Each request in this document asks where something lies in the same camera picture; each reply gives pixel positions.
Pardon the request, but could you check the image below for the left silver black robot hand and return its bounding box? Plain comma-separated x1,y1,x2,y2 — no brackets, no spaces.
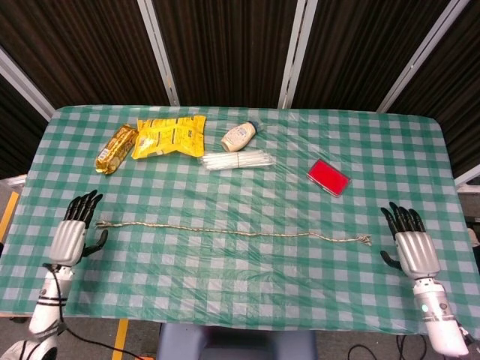
48,189,110,268

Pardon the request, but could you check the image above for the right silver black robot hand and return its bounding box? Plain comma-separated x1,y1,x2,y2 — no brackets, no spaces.
379,201,441,281

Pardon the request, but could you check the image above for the beige braided rope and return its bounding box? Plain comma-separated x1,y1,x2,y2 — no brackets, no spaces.
95,220,373,247

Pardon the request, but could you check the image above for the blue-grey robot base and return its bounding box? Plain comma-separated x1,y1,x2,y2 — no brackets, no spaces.
155,322,318,360

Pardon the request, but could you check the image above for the gold biscuit package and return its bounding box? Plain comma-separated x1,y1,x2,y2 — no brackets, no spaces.
94,124,139,176

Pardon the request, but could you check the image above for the red flat case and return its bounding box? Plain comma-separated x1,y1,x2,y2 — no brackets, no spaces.
306,158,352,199

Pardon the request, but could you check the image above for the yellow snack bag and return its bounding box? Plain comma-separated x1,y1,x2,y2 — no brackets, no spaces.
130,114,208,161

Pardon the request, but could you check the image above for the green checkered tablecloth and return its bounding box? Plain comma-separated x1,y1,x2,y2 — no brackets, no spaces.
0,105,480,340

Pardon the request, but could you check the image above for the clear pack of white straws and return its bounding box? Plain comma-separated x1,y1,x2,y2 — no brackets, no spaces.
198,149,277,173

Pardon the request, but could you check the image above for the beige squeeze sauce bottle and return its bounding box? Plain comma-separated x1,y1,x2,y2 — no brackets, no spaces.
220,119,263,154

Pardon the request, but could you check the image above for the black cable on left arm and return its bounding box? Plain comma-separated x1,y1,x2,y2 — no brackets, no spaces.
43,263,151,360

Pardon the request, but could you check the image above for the white partition post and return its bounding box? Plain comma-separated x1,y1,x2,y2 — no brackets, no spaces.
376,0,470,114
136,0,181,107
277,0,319,110
0,47,56,122

